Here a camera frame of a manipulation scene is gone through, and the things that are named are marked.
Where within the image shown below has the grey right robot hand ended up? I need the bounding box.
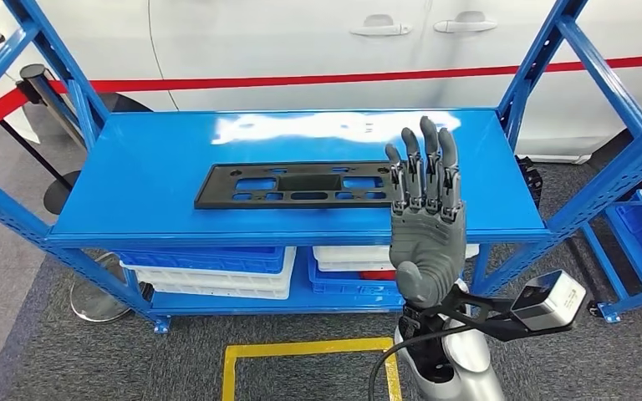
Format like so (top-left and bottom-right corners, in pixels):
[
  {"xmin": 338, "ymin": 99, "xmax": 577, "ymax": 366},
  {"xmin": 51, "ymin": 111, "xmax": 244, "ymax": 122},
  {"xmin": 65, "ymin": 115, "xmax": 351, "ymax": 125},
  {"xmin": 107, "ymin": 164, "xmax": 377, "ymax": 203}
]
[{"xmin": 385, "ymin": 114, "xmax": 467, "ymax": 310}]

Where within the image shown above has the black plastic plate bracket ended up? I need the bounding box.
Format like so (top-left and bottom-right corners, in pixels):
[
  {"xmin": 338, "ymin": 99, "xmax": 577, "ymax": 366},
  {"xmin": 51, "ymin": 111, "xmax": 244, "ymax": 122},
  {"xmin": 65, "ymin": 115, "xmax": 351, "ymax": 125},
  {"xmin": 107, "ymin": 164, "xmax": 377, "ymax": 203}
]
[{"xmin": 193, "ymin": 160, "xmax": 405, "ymax": 211}]

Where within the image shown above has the large blue metal shelf rack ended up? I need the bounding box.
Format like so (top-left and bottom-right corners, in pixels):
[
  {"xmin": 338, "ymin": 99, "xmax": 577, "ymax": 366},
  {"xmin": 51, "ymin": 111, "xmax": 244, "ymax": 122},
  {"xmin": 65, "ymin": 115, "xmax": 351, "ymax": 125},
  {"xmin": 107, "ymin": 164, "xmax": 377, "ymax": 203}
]
[{"xmin": 0, "ymin": 0, "xmax": 642, "ymax": 335}]

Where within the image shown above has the blue plastic crate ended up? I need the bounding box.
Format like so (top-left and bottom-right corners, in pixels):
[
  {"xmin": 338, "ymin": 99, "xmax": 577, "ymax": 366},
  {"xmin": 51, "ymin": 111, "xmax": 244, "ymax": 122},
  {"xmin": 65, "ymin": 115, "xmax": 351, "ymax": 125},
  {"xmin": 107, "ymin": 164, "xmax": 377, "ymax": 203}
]
[
  {"xmin": 115, "ymin": 246, "xmax": 288, "ymax": 275},
  {"xmin": 307, "ymin": 254, "xmax": 405, "ymax": 297},
  {"xmin": 606, "ymin": 190, "xmax": 642, "ymax": 286}
]

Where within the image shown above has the black plastic crate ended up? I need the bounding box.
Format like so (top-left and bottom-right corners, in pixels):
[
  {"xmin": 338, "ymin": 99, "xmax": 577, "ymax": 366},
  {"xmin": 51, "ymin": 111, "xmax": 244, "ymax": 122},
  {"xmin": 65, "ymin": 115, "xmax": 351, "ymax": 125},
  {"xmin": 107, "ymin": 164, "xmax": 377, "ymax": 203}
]
[{"xmin": 514, "ymin": 155, "xmax": 545, "ymax": 209}]

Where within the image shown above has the red barrier belt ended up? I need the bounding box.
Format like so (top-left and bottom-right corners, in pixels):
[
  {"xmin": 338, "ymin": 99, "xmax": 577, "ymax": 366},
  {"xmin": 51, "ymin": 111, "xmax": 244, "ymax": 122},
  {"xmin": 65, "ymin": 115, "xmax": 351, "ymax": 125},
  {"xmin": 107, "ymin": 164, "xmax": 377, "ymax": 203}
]
[{"xmin": 0, "ymin": 53, "xmax": 642, "ymax": 144}]

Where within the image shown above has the small blue wheeled rack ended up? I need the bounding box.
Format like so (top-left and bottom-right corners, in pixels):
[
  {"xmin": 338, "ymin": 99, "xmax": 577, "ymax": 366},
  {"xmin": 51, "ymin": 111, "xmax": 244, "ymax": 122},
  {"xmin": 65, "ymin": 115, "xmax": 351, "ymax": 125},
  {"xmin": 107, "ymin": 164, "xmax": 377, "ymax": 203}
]
[{"xmin": 578, "ymin": 165, "xmax": 642, "ymax": 325}]

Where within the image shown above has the white car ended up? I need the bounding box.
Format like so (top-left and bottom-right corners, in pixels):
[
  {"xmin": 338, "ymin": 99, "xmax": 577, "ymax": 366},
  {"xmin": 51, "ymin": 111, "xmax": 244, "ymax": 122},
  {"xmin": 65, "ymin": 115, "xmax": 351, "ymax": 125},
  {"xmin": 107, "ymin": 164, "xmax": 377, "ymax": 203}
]
[{"xmin": 0, "ymin": 0, "xmax": 642, "ymax": 165}]

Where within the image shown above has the black wrist camera mount bracket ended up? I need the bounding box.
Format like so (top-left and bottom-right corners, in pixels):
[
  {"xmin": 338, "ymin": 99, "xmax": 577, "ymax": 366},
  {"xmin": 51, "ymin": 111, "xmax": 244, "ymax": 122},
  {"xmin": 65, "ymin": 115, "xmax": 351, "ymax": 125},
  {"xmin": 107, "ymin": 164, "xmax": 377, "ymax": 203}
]
[{"xmin": 409, "ymin": 285, "xmax": 571, "ymax": 343}]

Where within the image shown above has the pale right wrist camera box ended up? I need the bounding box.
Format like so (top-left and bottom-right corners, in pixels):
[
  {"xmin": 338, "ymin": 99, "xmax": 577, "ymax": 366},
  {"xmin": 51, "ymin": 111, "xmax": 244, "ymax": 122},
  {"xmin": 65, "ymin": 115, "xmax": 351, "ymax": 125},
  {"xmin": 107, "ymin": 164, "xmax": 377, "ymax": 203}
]
[{"xmin": 510, "ymin": 269, "xmax": 588, "ymax": 333}]

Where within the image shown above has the black camera cable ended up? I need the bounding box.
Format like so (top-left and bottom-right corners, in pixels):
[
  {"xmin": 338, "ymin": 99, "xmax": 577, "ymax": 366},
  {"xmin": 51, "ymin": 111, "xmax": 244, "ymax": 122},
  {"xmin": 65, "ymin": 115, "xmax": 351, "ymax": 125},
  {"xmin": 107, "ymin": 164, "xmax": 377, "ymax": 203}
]
[{"xmin": 368, "ymin": 321, "xmax": 474, "ymax": 401}]

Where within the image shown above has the black-capped stanchion post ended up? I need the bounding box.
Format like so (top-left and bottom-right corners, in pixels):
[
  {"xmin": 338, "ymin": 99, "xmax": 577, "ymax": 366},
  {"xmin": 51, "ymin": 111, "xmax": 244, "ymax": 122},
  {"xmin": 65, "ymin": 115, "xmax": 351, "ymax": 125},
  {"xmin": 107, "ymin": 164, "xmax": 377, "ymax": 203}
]
[{"xmin": 16, "ymin": 63, "xmax": 87, "ymax": 150}]

